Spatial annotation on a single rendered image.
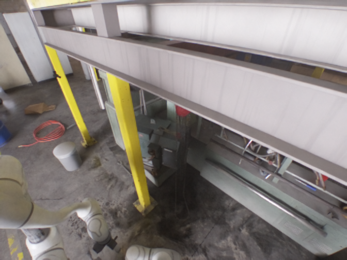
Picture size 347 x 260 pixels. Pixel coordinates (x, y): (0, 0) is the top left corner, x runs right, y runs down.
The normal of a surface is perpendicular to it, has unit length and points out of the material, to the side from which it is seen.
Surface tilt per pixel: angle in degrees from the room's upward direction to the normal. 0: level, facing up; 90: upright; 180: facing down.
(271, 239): 0
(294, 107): 90
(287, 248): 0
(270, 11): 90
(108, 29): 90
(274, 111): 90
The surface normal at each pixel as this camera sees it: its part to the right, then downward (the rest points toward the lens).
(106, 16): 0.72, 0.43
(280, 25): -0.69, 0.45
